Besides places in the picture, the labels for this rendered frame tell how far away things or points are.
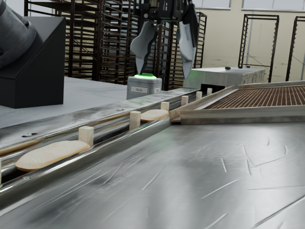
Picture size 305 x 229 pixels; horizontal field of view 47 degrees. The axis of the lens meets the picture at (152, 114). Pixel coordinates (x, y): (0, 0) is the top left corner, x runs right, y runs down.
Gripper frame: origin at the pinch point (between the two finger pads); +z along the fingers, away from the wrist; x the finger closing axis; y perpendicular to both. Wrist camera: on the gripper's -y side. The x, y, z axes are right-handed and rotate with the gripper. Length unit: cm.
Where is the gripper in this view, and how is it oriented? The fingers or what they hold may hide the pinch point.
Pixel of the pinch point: (164, 71)
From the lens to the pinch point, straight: 62.5
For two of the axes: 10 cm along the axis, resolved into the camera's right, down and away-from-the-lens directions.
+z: -0.8, 9.8, 1.7
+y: -3.7, 1.3, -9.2
